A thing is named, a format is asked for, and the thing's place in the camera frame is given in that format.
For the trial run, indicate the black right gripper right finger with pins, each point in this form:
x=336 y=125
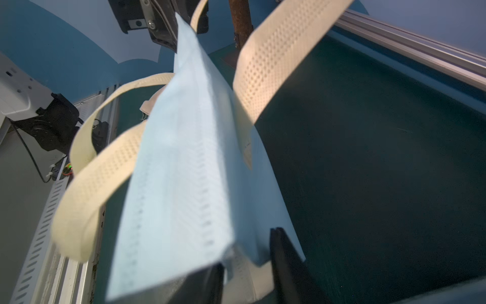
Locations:
x=292 y=279

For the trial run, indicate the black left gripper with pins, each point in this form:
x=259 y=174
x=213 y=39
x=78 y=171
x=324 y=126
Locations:
x=156 y=15

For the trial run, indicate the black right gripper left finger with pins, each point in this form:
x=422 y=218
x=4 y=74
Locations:
x=204 y=286

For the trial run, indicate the light blue delivery bag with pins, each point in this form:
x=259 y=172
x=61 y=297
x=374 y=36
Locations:
x=202 y=190

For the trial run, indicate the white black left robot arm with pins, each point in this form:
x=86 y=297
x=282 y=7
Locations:
x=56 y=52

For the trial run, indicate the brown cork tree trunk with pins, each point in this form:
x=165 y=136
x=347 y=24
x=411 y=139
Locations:
x=241 y=19

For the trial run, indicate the left green controller board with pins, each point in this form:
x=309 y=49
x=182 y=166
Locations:
x=66 y=169

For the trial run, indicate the dark metal tree base plate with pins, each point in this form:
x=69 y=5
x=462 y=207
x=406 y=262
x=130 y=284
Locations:
x=231 y=58

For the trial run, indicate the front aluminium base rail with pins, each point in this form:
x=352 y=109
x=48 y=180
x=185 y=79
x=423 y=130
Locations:
x=47 y=276

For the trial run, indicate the rear aluminium frame rail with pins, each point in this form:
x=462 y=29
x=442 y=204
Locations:
x=454 y=62

